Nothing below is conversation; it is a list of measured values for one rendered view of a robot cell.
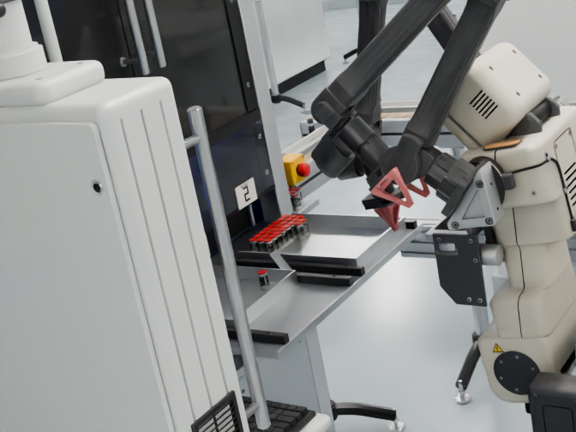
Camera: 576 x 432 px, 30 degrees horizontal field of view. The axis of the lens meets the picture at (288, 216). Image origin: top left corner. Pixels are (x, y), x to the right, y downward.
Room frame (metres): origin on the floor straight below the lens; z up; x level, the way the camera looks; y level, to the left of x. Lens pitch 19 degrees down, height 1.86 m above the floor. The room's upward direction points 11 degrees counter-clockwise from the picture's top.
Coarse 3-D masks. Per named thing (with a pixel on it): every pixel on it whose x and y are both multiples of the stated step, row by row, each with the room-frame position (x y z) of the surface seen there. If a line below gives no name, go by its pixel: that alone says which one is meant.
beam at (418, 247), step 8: (424, 224) 3.42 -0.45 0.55; (432, 224) 3.40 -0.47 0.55; (424, 232) 3.39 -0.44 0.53; (480, 232) 3.27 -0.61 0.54; (416, 240) 3.42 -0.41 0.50; (424, 240) 3.40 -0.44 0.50; (480, 240) 3.28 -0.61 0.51; (568, 240) 3.10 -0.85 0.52; (408, 248) 3.44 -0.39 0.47; (416, 248) 3.42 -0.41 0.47; (424, 248) 3.40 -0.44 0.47; (432, 248) 3.38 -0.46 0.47; (568, 248) 3.10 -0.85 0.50; (408, 256) 3.44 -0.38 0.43; (416, 256) 3.42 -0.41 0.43; (424, 256) 3.40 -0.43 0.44; (432, 256) 3.38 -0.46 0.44
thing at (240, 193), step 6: (252, 180) 2.68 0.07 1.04; (240, 186) 2.64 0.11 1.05; (252, 186) 2.68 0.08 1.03; (240, 192) 2.63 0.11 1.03; (246, 192) 2.65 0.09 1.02; (252, 192) 2.67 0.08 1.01; (240, 198) 2.63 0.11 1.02; (246, 198) 2.65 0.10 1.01; (252, 198) 2.67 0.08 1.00; (240, 204) 2.62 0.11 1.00; (246, 204) 2.64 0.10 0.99
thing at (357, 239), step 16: (320, 224) 2.68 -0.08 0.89; (336, 224) 2.65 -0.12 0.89; (352, 224) 2.63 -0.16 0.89; (368, 224) 2.60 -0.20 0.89; (384, 224) 2.57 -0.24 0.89; (400, 224) 2.52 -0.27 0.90; (304, 240) 2.60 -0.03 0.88; (320, 240) 2.58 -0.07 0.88; (336, 240) 2.56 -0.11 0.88; (352, 240) 2.53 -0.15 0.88; (368, 240) 2.51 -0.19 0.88; (384, 240) 2.45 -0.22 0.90; (240, 256) 2.52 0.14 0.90; (256, 256) 2.50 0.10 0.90; (288, 256) 2.44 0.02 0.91; (304, 256) 2.41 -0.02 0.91; (320, 256) 2.39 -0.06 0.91; (336, 256) 2.36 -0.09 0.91; (352, 256) 2.43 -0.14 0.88; (368, 256) 2.37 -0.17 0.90
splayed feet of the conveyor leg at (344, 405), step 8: (336, 408) 3.05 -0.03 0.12; (344, 408) 3.05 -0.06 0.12; (352, 408) 3.05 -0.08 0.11; (360, 408) 3.05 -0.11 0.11; (368, 408) 3.05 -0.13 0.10; (376, 408) 3.06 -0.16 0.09; (384, 408) 3.06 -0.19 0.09; (392, 408) 3.07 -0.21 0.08; (336, 416) 3.05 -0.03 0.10; (368, 416) 3.05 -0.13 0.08; (376, 416) 3.05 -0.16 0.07; (384, 416) 3.05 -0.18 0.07; (392, 416) 3.05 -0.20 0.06; (392, 424) 3.08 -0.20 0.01; (400, 424) 3.07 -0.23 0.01
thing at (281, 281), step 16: (240, 272) 2.42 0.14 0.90; (256, 272) 2.39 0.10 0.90; (272, 272) 2.37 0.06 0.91; (288, 272) 2.34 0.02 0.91; (224, 288) 2.39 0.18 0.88; (256, 288) 2.35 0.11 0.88; (272, 288) 2.25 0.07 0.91; (288, 288) 2.30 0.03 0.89; (224, 304) 2.29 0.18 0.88; (256, 304) 2.19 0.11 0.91; (272, 304) 2.24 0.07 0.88
